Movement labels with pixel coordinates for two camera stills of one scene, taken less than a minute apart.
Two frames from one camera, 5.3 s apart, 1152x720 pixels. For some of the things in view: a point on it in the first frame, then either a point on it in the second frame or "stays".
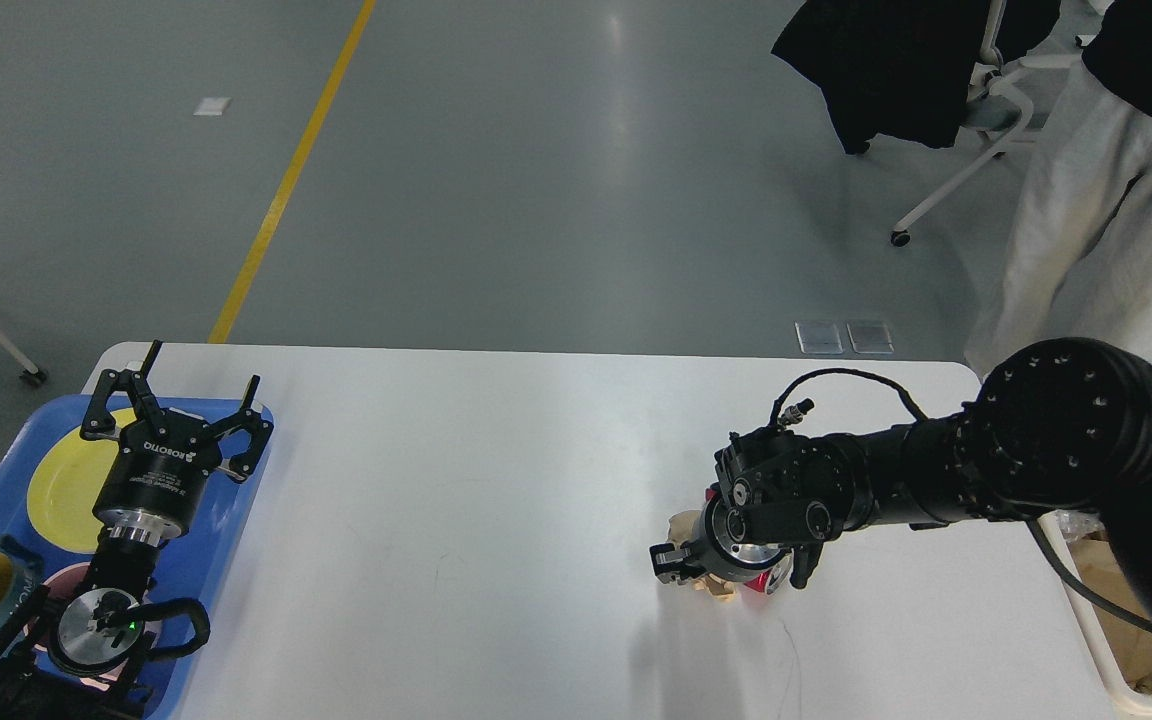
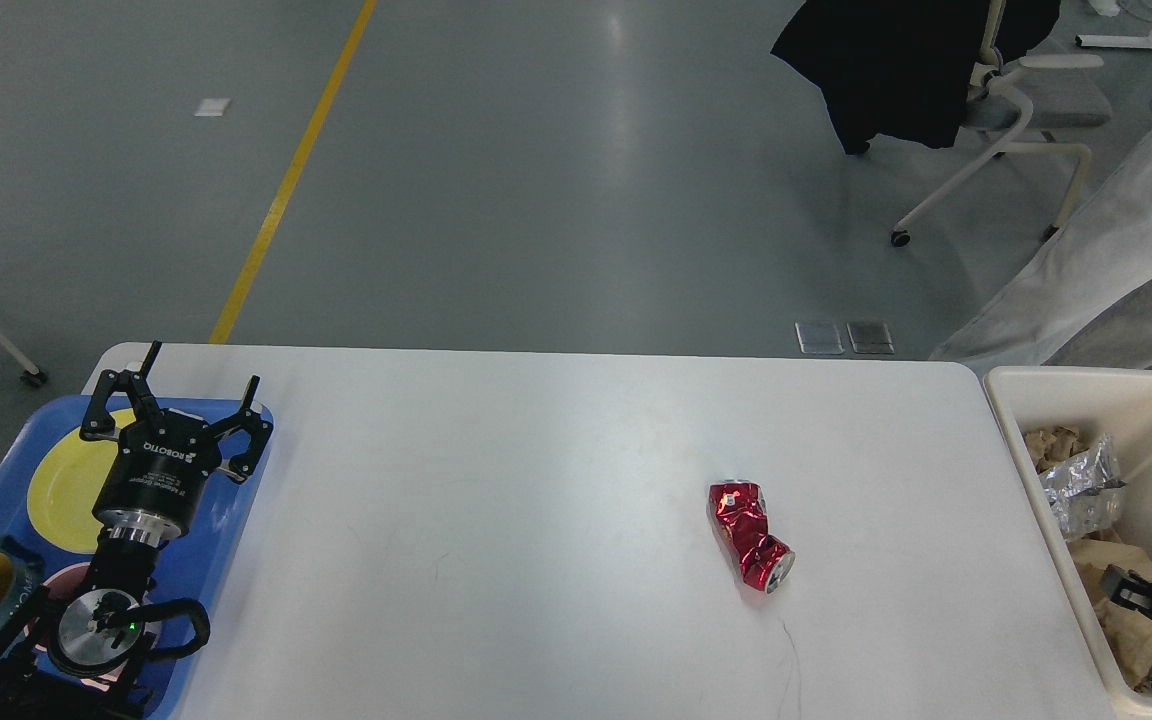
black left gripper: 153,484 stays
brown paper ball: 682,528 to 1133,639
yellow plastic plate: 64,484 stays
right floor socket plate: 870,338 stays
